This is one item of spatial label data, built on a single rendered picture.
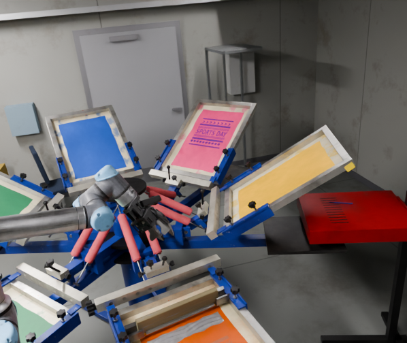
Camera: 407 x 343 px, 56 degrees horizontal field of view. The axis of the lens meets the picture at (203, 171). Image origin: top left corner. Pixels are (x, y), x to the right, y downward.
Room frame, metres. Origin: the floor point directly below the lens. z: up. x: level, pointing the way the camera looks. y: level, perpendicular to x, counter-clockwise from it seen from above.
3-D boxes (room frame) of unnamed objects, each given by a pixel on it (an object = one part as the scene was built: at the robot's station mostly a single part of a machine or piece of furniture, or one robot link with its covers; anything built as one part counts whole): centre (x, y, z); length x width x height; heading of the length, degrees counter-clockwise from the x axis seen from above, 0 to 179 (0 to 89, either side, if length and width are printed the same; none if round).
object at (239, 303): (1.52, -0.07, 0.98); 0.30 x 0.05 x 0.07; 24
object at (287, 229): (2.08, -0.15, 0.91); 1.34 x 0.41 x 0.08; 84
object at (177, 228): (2.15, 0.52, 0.99); 0.82 x 0.79 x 0.12; 24
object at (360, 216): (2.00, -0.89, 1.06); 0.61 x 0.46 x 0.12; 84
